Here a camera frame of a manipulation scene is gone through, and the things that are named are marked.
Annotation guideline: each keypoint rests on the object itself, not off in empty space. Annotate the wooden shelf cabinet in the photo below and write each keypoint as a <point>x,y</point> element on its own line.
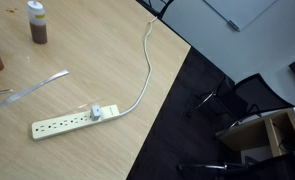
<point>250,133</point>

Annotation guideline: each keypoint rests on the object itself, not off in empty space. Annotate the grey whiteboard eraser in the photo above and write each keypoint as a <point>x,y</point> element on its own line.
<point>233,25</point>

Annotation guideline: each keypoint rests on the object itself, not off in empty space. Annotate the brown sauce squeeze bottle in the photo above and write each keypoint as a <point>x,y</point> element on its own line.
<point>38,31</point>

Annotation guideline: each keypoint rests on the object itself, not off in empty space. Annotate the white whiteboard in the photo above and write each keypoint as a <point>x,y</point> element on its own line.
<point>240,10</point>

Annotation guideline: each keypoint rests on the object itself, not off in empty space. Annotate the white charger plug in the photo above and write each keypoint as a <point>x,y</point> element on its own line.
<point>95,112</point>

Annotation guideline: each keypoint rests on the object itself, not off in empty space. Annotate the black office chair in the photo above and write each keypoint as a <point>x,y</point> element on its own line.
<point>263,93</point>
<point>160,8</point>

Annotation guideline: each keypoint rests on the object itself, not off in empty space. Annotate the silver butter knife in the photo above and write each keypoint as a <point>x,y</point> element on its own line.
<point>33,87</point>

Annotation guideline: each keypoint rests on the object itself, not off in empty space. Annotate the cream power strip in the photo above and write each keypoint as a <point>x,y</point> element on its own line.
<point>60,125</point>

